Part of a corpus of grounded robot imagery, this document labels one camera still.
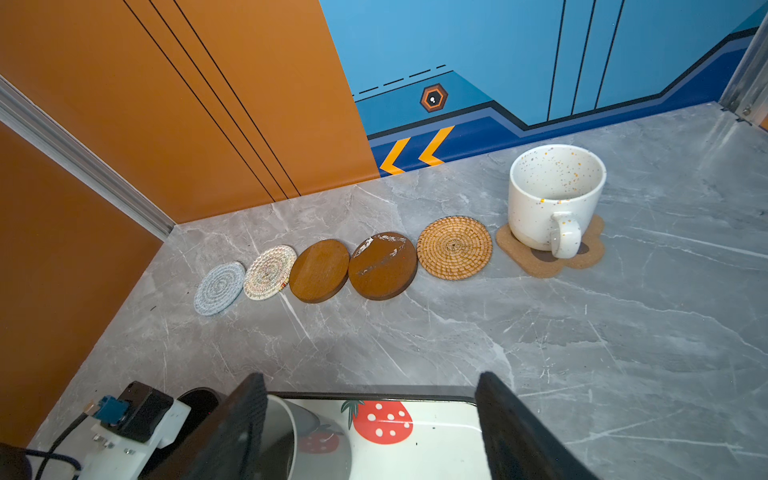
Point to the dark brown scratched coaster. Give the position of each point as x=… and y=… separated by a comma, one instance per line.
x=383, y=266

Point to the grey blue woven coaster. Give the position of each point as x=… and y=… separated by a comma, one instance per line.
x=219, y=288

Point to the aluminium corner post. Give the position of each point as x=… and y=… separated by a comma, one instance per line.
x=39, y=129
x=746, y=92

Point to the white speckled mug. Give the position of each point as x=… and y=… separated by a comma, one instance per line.
x=553, y=194

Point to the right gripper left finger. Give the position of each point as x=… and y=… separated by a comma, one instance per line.
x=226, y=445

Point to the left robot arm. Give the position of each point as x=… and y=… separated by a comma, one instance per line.
x=14, y=464

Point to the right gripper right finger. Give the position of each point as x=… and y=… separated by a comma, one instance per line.
x=517, y=444

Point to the right aluminium corner post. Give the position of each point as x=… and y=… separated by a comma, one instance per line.
x=746, y=92

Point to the grey metal mug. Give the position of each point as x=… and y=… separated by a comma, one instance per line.
x=297, y=443

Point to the plain brown wooden coaster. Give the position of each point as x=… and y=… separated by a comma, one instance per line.
x=320, y=271

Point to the left aluminium corner post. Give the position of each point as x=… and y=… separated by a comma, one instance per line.
x=39, y=129

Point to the woven rattan coaster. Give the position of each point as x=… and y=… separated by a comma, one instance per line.
x=454, y=248

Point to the paw shaped wooden coaster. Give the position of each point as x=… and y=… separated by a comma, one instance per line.
x=541, y=264

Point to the strawberry print serving tray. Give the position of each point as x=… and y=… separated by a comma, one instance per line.
x=394, y=438

